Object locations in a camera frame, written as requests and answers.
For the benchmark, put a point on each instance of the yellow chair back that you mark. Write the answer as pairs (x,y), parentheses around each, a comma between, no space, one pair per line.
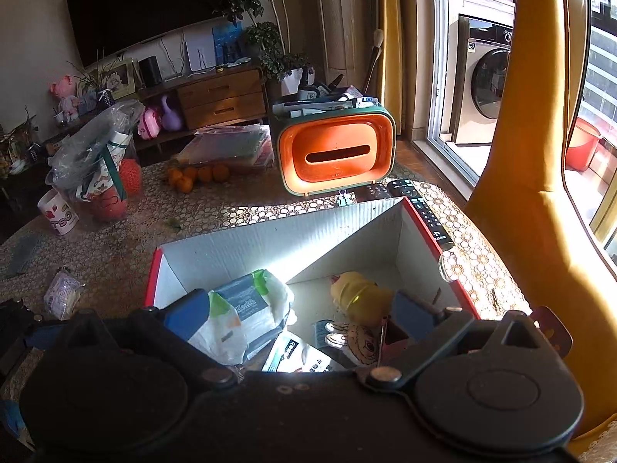
(530,154)

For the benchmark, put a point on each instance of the purple toy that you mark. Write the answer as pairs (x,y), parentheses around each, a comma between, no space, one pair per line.
(172,115)

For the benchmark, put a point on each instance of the white printed packet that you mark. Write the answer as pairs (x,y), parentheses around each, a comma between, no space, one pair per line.
(299,356)

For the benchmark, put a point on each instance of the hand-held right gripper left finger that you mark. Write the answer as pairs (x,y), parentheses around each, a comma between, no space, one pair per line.
(185,309)

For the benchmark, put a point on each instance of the clear labelled food packet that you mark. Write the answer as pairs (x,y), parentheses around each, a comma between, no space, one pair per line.
(60,294)

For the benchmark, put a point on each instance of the grey cloth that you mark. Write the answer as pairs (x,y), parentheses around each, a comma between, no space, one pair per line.
(21,254)

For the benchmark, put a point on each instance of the green orange tissue box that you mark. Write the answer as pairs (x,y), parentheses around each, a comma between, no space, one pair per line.
(332,149)

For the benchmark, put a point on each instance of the strawberry print cloth pouch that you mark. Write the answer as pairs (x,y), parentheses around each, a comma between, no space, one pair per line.
(103,173)

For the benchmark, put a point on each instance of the photo frame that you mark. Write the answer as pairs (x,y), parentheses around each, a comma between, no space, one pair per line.
(120,77)

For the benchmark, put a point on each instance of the washing machine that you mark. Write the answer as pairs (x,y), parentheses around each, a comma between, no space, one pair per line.
(484,82)

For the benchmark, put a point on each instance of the white board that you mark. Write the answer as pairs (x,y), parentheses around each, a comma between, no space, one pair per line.
(200,53)

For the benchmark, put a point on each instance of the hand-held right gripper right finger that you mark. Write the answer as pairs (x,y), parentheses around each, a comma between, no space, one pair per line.
(409,309)

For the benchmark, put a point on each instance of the orange knitted ball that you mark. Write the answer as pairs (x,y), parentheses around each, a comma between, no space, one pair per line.
(131,176)

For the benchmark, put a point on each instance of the pink toy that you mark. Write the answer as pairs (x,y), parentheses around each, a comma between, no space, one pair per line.
(149,123)

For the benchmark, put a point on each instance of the clear plastic bag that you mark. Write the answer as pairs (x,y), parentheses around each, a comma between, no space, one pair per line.
(94,142)

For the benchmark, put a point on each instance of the black speaker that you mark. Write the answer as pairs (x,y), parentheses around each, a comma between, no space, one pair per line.
(150,71)

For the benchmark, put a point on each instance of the pink strawberry print mug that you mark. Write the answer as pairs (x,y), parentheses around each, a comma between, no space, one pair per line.
(58,213)

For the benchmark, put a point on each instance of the red cardboard box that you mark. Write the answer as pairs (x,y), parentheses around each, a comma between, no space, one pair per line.
(308,251)

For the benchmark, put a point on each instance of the small potted plant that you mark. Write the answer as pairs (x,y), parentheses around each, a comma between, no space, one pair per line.
(19,142)

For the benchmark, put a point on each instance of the red bucket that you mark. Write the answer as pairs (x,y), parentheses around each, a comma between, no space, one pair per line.
(583,144)

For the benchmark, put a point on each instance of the wooden drawer chest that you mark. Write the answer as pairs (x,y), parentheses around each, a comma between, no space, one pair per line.
(221,97)

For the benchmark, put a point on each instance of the lace-covered desktop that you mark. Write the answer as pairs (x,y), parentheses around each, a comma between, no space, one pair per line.
(144,236)

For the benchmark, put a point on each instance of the beige curtain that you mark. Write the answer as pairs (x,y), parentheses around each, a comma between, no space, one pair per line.
(366,24)

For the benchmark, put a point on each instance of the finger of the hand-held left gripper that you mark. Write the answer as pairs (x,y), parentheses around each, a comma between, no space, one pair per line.
(43,336)

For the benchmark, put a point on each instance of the stack of books and folders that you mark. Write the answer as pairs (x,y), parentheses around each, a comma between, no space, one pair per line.
(226,144)

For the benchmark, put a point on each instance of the pink doll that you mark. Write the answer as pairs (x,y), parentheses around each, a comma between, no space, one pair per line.
(65,97)

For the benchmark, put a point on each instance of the wooden tv cabinet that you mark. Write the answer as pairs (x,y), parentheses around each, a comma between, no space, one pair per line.
(96,115)

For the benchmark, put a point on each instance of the black remote control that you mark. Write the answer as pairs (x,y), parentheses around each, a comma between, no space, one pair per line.
(424,214)
(372,191)

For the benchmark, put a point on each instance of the illustrated cartoon card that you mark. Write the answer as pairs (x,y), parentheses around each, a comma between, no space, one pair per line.
(354,342)

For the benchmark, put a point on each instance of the large red knitted ball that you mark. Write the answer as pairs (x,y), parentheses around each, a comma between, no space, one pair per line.
(108,206)

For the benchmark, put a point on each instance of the potted grass plant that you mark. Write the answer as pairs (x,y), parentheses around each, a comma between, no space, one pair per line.
(99,82)

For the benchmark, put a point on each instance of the tall leafy potted tree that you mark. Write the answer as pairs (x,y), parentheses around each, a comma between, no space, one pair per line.
(262,33)

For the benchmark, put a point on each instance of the green binder clip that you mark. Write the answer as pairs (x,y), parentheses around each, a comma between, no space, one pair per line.
(343,197)

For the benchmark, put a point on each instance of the black television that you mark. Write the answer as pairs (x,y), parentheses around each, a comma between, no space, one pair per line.
(144,5)

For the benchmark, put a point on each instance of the white green wet wipes bag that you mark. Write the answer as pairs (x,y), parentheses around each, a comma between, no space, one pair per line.
(246,318)

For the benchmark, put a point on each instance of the row of tangerines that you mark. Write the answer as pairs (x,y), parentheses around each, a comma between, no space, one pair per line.
(197,174)

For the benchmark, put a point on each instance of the teal ribbon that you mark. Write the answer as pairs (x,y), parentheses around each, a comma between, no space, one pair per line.
(113,173)

